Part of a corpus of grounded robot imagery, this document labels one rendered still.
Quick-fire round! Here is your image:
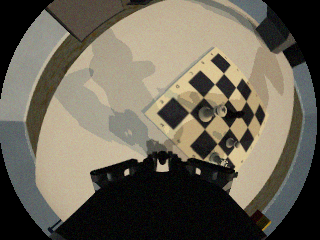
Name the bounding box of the white pawn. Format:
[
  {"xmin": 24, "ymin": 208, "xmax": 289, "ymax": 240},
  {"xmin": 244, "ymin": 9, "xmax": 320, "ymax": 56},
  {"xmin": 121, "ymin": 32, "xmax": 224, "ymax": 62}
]
[{"xmin": 225, "ymin": 138, "xmax": 241, "ymax": 148}]

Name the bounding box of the white rook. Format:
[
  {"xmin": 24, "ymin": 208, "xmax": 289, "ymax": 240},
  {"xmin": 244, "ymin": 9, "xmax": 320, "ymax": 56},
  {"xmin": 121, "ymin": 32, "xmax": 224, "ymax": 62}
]
[{"xmin": 210, "ymin": 152, "xmax": 228, "ymax": 167}]

